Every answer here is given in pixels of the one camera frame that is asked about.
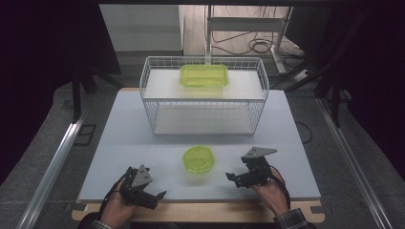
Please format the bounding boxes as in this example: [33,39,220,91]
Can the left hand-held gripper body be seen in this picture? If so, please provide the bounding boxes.
[118,163,160,210]

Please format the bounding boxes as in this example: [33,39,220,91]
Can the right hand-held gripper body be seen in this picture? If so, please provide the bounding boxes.
[233,146,278,189]

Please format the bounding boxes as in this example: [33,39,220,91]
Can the green round plastic container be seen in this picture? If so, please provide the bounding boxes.
[181,144,216,176]

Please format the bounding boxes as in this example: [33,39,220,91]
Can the white wire shelf rack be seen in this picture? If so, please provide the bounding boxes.
[139,55,270,137]

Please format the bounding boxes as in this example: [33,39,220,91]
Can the green rectangular plastic container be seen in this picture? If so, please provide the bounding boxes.
[179,63,230,89]

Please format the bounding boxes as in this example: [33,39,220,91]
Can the person's left hand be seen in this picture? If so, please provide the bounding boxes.
[99,180,139,229]

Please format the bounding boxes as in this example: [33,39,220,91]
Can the person's right hand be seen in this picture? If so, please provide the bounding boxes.
[250,167,290,218]

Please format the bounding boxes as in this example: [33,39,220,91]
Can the black floor plate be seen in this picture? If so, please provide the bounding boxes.
[74,123,97,147]

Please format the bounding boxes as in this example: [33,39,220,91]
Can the white power strip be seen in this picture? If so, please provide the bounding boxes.
[291,68,312,83]

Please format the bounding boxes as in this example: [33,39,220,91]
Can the black metal stand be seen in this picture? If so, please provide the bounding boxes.
[70,61,126,124]
[284,12,352,129]

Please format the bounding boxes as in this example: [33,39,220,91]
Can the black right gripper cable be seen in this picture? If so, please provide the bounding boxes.
[269,165,291,211]

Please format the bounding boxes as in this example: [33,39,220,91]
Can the thin black floor cable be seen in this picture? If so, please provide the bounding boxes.
[294,120,314,145]

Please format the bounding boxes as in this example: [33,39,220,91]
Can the metal floor rail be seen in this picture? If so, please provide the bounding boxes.
[16,109,90,229]
[315,96,395,229]

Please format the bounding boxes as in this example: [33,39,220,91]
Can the black floor cables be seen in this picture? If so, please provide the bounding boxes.
[211,30,305,59]

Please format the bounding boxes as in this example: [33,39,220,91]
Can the white metal desk frame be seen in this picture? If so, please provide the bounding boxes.
[204,4,294,75]

